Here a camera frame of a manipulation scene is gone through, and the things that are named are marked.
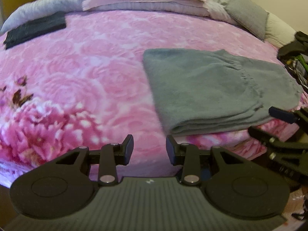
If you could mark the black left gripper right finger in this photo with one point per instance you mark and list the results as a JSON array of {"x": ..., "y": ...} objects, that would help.
[{"x": 186, "y": 155}]

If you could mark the grey knitted cushion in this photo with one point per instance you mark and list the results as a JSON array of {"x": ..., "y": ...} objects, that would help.
[{"x": 249, "y": 15}]

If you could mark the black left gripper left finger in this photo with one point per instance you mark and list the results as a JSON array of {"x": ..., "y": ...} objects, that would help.
[{"x": 112, "y": 155}]

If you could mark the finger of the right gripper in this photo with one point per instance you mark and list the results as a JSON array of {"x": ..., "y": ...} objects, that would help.
[
  {"x": 295, "y": 116},
  {"x": 273, "y": 143}
]

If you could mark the grey sweatpants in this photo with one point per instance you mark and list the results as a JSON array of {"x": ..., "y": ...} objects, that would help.
[{"x": 203, "y": 92}]

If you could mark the folded black garment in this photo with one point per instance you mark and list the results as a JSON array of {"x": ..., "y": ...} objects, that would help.
[{"x": 35, "y": 28}]

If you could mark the cream pillow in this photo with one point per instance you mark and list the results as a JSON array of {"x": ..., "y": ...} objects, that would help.
[{"x": 278, "y": 33}]

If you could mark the pink floral bedspread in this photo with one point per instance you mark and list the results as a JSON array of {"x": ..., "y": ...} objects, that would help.
[{"x": 85, "y": 85}]

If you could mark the pile of dark clothes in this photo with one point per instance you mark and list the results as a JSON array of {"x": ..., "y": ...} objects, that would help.
[{"x": 294, "y": 57}]

